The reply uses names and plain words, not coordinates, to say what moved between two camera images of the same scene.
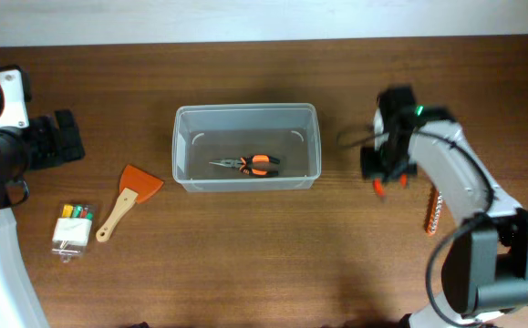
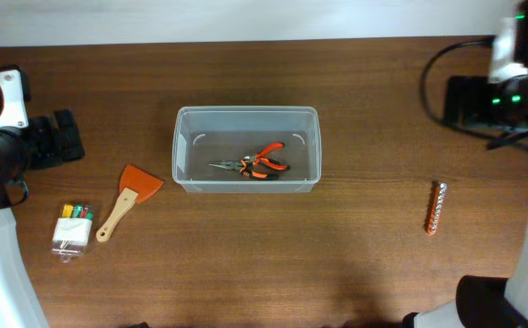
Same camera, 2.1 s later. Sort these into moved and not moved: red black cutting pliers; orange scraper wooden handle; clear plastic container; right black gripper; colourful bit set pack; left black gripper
Moved: right black gripper; red black cutting pliers
Not moved: clear plastic container; orange scraper wooden handle; colourful bit set pack; left black gripper
